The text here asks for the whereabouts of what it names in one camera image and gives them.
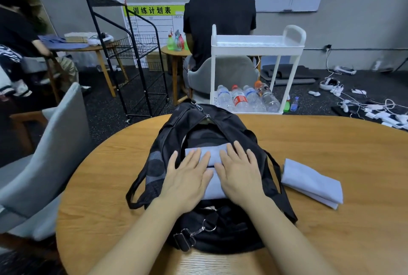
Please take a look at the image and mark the person's left hand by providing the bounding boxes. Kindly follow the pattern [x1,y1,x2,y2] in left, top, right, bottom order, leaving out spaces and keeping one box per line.
[158,149,214,214]

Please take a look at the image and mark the person's right hand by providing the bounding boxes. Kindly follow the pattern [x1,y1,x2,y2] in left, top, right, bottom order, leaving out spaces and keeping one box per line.
[214,140,267,209]

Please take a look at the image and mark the light blue cloth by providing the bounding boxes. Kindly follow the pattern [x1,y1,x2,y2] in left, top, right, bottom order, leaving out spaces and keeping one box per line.
[184,144,231,201]
[281,158,344,210]

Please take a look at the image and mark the person's left forearm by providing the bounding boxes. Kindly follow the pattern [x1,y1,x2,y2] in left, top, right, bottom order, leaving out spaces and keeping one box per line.
[88,199,191,275]

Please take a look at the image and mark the person's right forearm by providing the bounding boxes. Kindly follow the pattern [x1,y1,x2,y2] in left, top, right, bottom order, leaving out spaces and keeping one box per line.
[244,193,342,275]

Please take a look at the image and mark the black backpack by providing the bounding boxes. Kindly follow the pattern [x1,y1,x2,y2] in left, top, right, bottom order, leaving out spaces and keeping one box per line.
[126,100,299,255]

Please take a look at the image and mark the red label water bottle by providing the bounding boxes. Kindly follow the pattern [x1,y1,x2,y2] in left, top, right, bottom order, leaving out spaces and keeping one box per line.
[231,85,249,112]

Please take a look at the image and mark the clear plastic water bottle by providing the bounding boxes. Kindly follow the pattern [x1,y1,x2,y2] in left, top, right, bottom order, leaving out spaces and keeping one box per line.
[216,85,234,112]
[243,85,266,112]

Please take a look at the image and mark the orange cap plastic bottle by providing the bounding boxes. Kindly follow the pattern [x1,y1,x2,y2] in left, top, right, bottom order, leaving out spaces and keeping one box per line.
[254,80,281,113]

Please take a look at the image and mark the grey shell chair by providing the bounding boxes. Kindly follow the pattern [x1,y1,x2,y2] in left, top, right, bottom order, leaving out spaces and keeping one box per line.
[186,56,261,104]

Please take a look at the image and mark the stack of black floor mats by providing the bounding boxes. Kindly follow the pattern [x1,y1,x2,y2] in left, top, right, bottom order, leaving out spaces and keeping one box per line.
[259,63,319,86]

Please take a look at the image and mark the small round wooden table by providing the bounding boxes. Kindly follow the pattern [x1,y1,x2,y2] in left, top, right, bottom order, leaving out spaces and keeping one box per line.
[160,45,192,106]

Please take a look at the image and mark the cardboard box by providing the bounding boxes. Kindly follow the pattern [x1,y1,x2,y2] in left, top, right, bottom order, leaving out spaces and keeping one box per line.
[146,50,168,72]

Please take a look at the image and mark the white headset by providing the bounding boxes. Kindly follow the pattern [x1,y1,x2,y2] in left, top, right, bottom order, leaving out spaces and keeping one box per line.
[86,32,115,46]
[319,77,341,91]
[334,65,357,76]

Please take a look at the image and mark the white plastic trolley cart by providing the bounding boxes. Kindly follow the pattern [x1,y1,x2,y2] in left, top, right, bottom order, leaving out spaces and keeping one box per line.
[209,24,307,115]

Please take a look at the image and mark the grey upholstered chair wooden legs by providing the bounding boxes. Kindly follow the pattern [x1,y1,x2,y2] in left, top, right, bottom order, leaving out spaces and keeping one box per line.
[0,82,94,243]

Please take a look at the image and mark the wooden side table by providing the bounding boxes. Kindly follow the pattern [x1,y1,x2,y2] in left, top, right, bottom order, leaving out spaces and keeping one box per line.
[45,42,130,99]

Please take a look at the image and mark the green header schedule poster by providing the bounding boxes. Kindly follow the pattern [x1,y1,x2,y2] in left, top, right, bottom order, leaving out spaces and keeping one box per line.
[122,2,187,69]

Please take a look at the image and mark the pile of blue cloths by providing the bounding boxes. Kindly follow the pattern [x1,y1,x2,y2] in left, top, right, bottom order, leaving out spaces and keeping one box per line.
[38,34,90,51]

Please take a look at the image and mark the black wire display rack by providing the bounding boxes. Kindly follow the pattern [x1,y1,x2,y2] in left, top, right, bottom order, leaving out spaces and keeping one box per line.
[75,0,170,124]

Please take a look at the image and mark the tangle of white cables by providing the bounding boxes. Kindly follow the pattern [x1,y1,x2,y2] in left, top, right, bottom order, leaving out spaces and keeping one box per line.
[337,93,408,131]

